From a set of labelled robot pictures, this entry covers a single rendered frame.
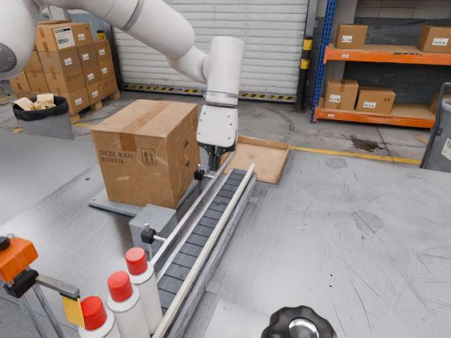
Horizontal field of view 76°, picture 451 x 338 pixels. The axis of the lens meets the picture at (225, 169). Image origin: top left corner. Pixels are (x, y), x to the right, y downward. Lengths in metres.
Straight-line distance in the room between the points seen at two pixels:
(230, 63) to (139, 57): 4.56
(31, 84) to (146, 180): 3.70
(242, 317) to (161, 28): 0.61
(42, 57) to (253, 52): 2.74
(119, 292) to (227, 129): 0.44
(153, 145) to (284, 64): 3.85
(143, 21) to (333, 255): 0.75
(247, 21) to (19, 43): 4.11
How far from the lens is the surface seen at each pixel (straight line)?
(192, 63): 0.80
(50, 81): 4.33
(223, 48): 0.74
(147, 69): 5.24
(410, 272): 0.95
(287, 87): 4.67
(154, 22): 0.63
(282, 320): 0.34
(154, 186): 0.95
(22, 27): 0.65
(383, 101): 4.13
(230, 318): 0.68
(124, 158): 0.94
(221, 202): 0.95
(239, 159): 1.29
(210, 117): 0.75
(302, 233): 0.95
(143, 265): 0.54
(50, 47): 4.17
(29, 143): 1.75
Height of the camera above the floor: 1.46
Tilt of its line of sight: 31 degrees down
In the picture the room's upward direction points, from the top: straight up
